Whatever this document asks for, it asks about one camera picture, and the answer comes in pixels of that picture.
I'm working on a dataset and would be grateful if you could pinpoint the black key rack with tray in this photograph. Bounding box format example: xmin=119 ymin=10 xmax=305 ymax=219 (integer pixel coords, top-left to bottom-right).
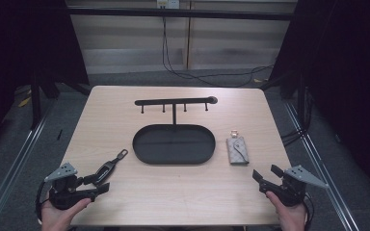
xmin=132 ymin=95 xmax=219 ymax=167

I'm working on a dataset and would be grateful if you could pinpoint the right hand-held gripper cable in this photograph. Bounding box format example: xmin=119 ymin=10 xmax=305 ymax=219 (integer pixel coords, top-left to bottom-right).
xmin=303 ymin=192 xmax=316 ymax=231

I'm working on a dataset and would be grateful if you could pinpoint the black cable on floor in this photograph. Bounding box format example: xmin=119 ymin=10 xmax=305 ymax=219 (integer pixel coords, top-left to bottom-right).
xmin=161 ymin=16 xmax=275 ymax=89

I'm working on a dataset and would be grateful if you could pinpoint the person's right hand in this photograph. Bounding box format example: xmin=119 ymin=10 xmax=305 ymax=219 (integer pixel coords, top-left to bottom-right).
xmin=265 ymin=191 xmax=307 ymax=231

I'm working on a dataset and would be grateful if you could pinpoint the metal floor rail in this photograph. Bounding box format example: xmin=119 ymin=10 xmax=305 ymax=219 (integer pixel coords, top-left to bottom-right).
xmin=0 ymin=105 xmax=57 ymax=231
xmin=283 ymin=101 xmax=362 ymax=231

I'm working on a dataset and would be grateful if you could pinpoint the black car key with strap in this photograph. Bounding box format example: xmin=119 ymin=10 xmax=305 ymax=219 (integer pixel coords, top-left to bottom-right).
xmin=93 ymin=148 xmax=130 ymax=187

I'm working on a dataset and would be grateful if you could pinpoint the bundle of black cables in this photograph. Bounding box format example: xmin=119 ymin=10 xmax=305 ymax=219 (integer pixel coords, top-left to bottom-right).
xmin=280 ymin=90 xmax=314 ymax=148

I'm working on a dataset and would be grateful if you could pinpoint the yellow tape piece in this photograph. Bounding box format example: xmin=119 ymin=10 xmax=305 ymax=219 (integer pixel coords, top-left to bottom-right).
xmin=17 ymin=95 xmax=33 ymax=109

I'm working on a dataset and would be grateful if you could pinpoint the dark curtain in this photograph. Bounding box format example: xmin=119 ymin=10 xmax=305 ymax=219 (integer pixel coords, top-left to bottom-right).
xmin=269 ymin=0 xmax=370 ymax=193
xmin=0 ymin=0 xmax=91 ymax=152

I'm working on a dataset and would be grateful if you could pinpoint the white wall socket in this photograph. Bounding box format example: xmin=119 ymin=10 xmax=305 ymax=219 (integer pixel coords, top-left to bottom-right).
xmin=156 ymin=0 xmax=181 ymax=10

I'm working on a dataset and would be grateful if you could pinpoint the left hand-held gripper cable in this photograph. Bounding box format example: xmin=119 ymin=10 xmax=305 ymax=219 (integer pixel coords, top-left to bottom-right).
xmin=35 ymin=180 xmax=51 ymax=222

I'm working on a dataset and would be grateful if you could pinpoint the hand-held gripper cable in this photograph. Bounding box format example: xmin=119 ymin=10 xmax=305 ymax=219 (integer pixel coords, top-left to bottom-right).
xmin=303 ymin=192 xmax=316 ymax=231
xmin=35 ymin=180 xmax=51 ymax=222

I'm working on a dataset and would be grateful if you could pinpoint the person's left hand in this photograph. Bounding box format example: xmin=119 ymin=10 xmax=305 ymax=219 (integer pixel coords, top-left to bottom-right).
xmin=40 ymin=197 xmax=93 ymax=231

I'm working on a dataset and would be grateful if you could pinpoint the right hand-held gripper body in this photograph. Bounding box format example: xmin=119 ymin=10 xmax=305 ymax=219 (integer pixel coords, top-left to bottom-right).
xmin=258 ymin=165 xmax=330 ymax=208

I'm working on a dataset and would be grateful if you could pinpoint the black horizontal frame bar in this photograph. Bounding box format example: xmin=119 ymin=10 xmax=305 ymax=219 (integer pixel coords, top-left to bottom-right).
xmin=66 ymin=7 xmax=299 ymax=22

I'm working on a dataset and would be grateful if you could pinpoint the grey patterned key pouch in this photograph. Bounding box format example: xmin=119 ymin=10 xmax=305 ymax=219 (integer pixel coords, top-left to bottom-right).
xmin=225 ymin=129 xmax=251 ymax=167

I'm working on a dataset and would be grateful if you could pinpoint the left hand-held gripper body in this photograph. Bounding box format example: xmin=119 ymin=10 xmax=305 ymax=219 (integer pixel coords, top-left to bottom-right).
xmin=43 ymin=162 xmax=94 ymax=212

